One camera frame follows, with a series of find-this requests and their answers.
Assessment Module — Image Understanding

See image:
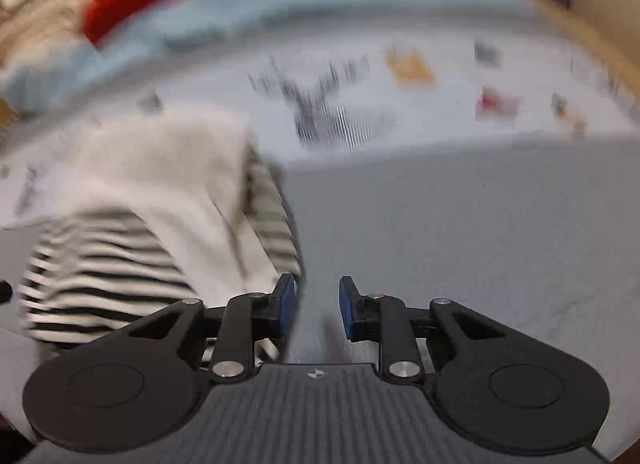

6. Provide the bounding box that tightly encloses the printed light bedsheet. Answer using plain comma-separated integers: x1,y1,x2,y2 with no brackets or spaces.
0,26,640,230

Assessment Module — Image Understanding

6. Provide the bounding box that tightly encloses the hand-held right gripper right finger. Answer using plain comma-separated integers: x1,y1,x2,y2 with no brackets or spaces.
338,275,507,384

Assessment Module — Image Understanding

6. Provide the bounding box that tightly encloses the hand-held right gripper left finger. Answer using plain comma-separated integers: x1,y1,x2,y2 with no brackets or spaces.
127,272,297,384

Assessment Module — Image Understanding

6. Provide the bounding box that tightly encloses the black white striped shirt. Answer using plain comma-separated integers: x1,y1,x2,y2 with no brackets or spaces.
15,106,307,362

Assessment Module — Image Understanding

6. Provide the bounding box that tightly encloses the grey bed cover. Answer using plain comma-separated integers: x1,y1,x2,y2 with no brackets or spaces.
0,131,640,450

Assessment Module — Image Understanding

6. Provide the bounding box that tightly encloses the beige plush cloth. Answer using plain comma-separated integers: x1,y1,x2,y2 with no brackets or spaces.
0,0,108,70

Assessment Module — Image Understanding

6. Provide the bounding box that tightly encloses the light blue blanket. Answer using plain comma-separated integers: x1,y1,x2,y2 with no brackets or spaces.
0,0,551,110

